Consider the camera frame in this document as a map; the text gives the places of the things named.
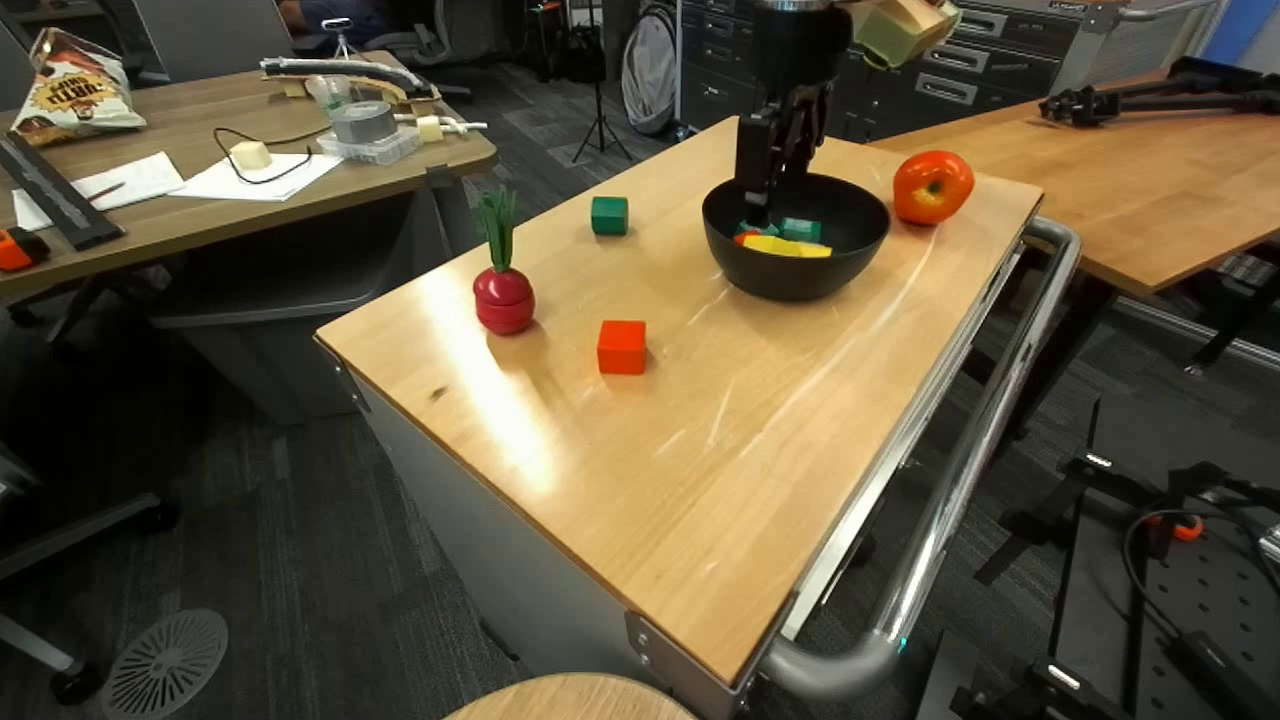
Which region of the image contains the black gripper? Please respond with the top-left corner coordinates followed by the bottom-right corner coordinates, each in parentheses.
top-left (737, 84), bottom-right (827, 198)

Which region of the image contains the green wooden cube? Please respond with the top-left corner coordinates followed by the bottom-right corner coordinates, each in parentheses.
top-left (591, 196), bottom-right (628, 237)
top-left (780, 216), bottom-right (824, 243)

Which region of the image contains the orange wooden cube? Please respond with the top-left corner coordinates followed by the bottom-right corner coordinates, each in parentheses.
top-left (597, 320), bottom-right (648, 376)

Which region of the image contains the red toy radish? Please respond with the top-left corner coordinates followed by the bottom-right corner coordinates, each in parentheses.
top-left (471, 189), bottom-right (535, 335)

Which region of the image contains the black bowl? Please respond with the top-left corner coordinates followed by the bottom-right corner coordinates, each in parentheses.
top-left (701, 174), bottom-right (887, 301)

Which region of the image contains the orange toy apple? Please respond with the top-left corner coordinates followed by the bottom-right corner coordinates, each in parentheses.
top-left (893, 152), bottom-right (977, 228)

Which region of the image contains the yellow wooden block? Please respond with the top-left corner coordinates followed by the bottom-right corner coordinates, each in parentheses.
top-left (741, 231), bottom-right (833, 258)

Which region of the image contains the black drawer cabinet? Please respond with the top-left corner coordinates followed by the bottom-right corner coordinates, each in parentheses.
top-left (682, 0), bottom-right (1076, 139)

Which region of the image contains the white paper sheet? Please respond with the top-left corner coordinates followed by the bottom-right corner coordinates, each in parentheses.
top-left (180, 152), bottom-right (335, 202)

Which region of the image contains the wooden office desk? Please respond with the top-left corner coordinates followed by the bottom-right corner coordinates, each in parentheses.
top-left (0, 65), bottom-right (501, 312)

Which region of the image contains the round wooden stool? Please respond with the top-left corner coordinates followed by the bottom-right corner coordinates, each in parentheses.
top-left (443, 671), bottom-right (697, 720)

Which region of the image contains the snack chip bag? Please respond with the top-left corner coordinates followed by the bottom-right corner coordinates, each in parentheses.
top-left (11, 23), bottom-right (143, 144)

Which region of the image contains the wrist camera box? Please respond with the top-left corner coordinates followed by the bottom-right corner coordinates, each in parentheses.
top-left (855, 0), bottom-right (959, 67)

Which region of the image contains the metal cart handle bar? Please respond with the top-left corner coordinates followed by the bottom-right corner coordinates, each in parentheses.
top-left (759, 216), bottom-right (1079, 698)

